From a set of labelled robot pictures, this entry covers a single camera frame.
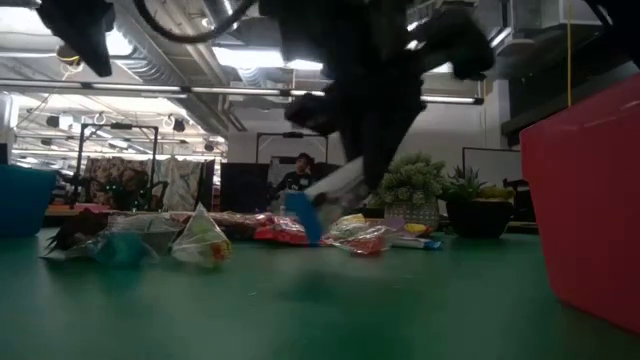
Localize ceiling device yellow cable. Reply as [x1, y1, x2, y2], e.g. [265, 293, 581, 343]
[54, 43, 86, 81]

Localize red Skittles pack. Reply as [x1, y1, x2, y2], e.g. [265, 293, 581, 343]
[253, 215, 311, 246]

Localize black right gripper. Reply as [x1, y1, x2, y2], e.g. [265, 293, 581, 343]
[259, 0, 426, 190]

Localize black partition panel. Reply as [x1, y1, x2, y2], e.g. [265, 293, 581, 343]
[219, 162, 271, 215]

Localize pale patterned cloth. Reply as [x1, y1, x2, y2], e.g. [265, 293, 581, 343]
[152, 158, 205, 212]

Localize yellow green fruit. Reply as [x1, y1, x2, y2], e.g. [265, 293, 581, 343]
[478, 184, 517, 202]

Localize blue plastic bin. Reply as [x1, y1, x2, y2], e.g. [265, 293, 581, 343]
[0, 163, 59, 239]

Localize pale green potted succulent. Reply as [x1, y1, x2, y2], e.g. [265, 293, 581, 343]
[372, 152, 449, 233]

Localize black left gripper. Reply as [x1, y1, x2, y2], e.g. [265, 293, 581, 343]
[37, 0, 116, 77]

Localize rectangular metal air duct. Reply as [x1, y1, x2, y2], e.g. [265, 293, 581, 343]
[489, 0, 614, 59]

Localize clear bag teal gummies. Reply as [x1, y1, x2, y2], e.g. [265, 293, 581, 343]
[92, 232, 159, 265]

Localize person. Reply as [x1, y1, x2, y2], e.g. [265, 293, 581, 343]
[276, 152, 321, 195]

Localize floral patterned cloth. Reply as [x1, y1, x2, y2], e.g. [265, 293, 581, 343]
[82, 157, 154, 212]

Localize black camera rig frame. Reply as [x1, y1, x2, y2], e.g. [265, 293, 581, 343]
[255, 131, 330, 166]

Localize black cable loop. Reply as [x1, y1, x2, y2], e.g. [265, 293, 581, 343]
[132, 0, 261, 45]

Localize dark chair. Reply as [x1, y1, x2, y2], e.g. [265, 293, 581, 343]
[502, 177, 540, 224]

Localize silver round ventilation duct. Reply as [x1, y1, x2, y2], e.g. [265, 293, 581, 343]
[99, 0, 261, 136]

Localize black metal frame stand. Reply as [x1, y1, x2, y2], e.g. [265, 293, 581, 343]
[73, 122, 160, 209]

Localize black overhead beam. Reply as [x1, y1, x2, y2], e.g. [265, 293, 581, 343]
[501, 0, 640, 147]

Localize dark background robot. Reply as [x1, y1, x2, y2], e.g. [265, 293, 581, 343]
[102, 169, 169, 212]

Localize clear bag red gummies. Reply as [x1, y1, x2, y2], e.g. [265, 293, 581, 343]
[332, 225, 402, 257]

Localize red plastic bin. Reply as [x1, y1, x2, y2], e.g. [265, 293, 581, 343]
[519, 73, 640, 335]

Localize Hershey's cookies creme bar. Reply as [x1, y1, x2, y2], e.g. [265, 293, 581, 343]
[389, 235, 444, 252]
[283, 156, 370, 247]

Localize wooden side table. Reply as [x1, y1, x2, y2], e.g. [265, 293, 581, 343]
[42, 202, 544, 236]

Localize whiteboard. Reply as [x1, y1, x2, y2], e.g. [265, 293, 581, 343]
[462, 146, 522, 189]

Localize long ceiling light bar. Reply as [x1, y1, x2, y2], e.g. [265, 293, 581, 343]
[0, 78, 485, 106]

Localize dark potted spiky plant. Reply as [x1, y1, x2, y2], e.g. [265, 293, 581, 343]
[442, 164, 516, 240]

